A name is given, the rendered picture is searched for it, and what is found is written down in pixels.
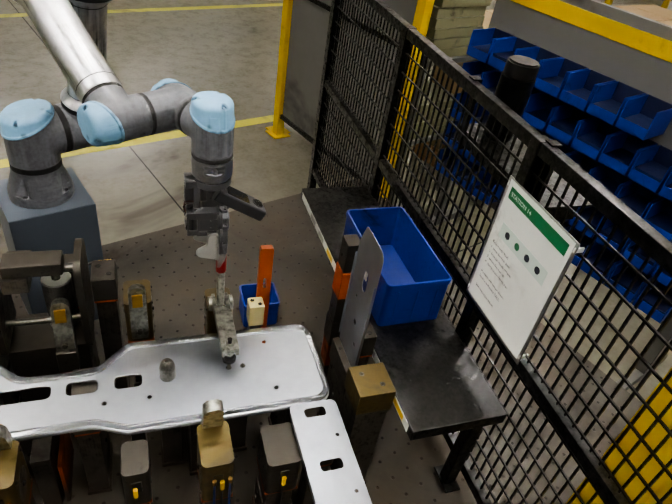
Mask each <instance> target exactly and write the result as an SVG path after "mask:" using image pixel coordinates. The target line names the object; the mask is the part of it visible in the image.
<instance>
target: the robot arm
mask: <svg viewBox="0 0 672 504"><path fill-rule="evenodd" d="M13 1H15V2H16V3H18V4H20V5H22V6H23V8H24V10H25V11H26V13H27V15H28V16H29V18H30V20H31V21H32V23H33V25H34V26H35V28H36V30H37V31H38V33H39V34H40V36H41V38H42V39H43V41H44V43H45V44H46V46H47V48H48V49H49V51H50V53H51V54H52V56H53V57H54V59H55V61H56V62H57V64H58V66H59V67H60V69H61V71H62V72H63V74H64V76H65V77H66V79H67V87H66V88H64V89H63V90H62V92H61V97H60V98H61V103H59V104H54V105H51V103H49V102H48V101H46V100H43V99H35V100H34V99H24V100H20V101H17V102H14V103H12V104H10V105H8V106H6V107H5V108H4V109H3V111H2V112H1V113H0V133H1V136H2V137H3V141H4V145H5V149H6V153H7V158H8V162H9V166H10V174H9V180H8V186H7V192H8V196H9V199H10V201H11V202H12V203H13V204H15V205H17V206H19V207H22V208H27V209H47V208H52V207H56V206H59V205H61V204H64V203H65V202H67V201H68V200H70V199H71V198H72V197H73V195H74V193H75V189H74V183H73V180H72V178H71V177H70V175H69V173H68V172H67V170H66V168H65V167H64V165H63V163H62V158H61V154H62V153H66V152H70V151H74V150H79V149H83V148H87V147H91V146H96V147H101V146H109V145H114V144H115V145H117V144H121V143H122V142H125V141H129V140H133V139H137V138H141V137H145V136H150V135H155V134H159V133H163V132H167V131H171V130H175V129H178V130H180V131H181V132H183V133H184V134H185V135H187V136H189V137H190V138H191V165H192V172H184V205H183V208H184V209H183V211H184V216H185V217H184V222H185V229H186V230H187V236H193V238H194V239H195V240H196V241H200V242H206V243H207V244H206V245H204V246H202V247H200V248H198V249H197V250H196V255H197V256H198V257H201V258H208V259H215V260H217V268H219V267H221V265H222V264H223V262H224V261H225V258H226V254H227V247H228V230H229V210H228V209H229V208H232V209H234V210H236V211H238V212H240V213H243V214H245V215H247V216H249V217H251V218H254V219H256V220H258V221H261V220H262V219H263V218H264V217H265V215H266V210H265V208H264V205H263V203H262V201H260V200H258V199H256V198H254V197H252V196H250V195H248V194H246V193H244V192H242V191H240V190H238V189H236V188H234V187H232V186H230V184H231V176H232V170H233V143H234V126H235V116H234V103H233V100H232V99H231V98H230V97H229V96H228V95H226V94H223V93H219V92H216V91H202V92H199V93H196V92H195V91H193V90H192V89H191V88H190V87H189V86H188V85H186V84H184V83H181V82H179V81H177V80H175V79H170V78H167V79H163V80H160V81H159V82H158V83H157V84H155V85H154V86H153V87H152V89H151V91H147V92H142V93H136V94H131V95H127V93H126V92H125V90H124V89H123V87H122V85H121V84H120V82H119V80H118V79H117V77H116V76H115V74H114V72H113V71H112V69H111V68H110V66H109V64H108V63H107V61H106V59H107V4H108V3H109V2H111V1H112V0H13Z"/></svg>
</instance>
